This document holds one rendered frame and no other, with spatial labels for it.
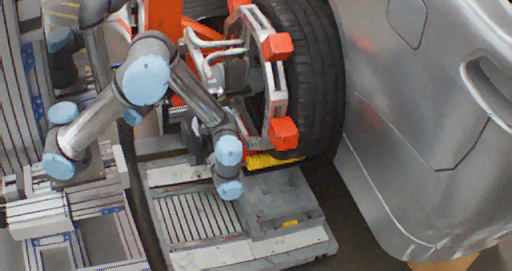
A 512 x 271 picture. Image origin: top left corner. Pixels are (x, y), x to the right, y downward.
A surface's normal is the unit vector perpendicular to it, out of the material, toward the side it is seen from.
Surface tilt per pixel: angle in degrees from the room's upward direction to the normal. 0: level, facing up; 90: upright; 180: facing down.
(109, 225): 0
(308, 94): 65
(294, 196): 0
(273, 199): 0
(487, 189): 89
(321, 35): 31
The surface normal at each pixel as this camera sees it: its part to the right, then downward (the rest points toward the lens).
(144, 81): 0.25, 0.61
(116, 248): 0.09, -0.73
